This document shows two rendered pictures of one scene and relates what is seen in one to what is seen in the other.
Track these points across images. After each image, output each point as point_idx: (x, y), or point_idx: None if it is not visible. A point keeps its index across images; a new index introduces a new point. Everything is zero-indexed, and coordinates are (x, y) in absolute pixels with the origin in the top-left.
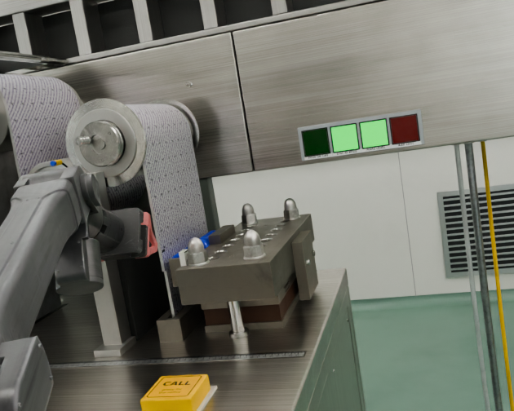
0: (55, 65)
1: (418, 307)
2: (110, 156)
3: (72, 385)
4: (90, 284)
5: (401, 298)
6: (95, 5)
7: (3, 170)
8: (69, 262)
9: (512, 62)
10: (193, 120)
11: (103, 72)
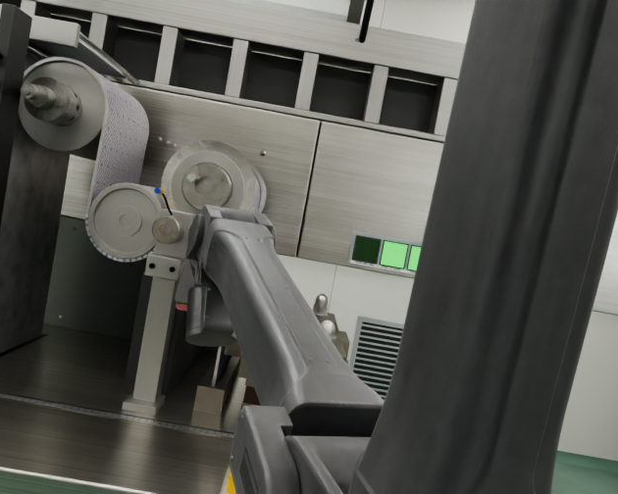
0: (123, 81)
1: None
2: (214, 203)
3: (112, 437)
4: (226, 338)
5: None
6: (183, 39)
7: (45, 172)
8: (221, 311)
9: None
10: (264, 190)
11: (175, 108)
